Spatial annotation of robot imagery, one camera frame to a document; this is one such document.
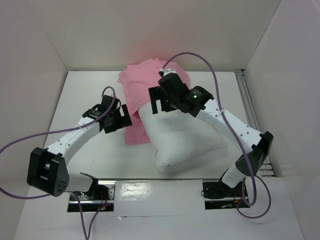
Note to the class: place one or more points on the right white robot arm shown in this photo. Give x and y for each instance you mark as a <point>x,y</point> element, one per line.
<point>255,146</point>

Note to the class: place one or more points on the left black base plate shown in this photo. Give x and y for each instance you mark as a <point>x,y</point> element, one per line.
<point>103,198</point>

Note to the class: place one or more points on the pink satin pillowcase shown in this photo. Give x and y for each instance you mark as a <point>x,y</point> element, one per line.
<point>136,80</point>

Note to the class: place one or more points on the white pillow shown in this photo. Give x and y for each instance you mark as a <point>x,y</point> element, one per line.
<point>181,141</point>

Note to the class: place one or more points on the aluminium frame rail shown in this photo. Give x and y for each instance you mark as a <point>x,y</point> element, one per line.
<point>266,170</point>

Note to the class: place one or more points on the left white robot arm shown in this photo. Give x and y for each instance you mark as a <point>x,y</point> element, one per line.
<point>47,170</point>

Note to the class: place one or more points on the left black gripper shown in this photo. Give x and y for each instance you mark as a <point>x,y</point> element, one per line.
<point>124,121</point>

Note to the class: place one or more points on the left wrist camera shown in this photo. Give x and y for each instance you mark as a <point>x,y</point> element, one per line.
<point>109,104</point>

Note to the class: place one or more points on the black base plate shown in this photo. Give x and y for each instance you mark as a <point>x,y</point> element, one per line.
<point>103,198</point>
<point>218,197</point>

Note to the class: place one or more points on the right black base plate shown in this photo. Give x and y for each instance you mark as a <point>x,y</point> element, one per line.
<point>218,197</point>

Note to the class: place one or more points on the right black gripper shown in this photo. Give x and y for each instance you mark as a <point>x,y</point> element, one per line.
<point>157,99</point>

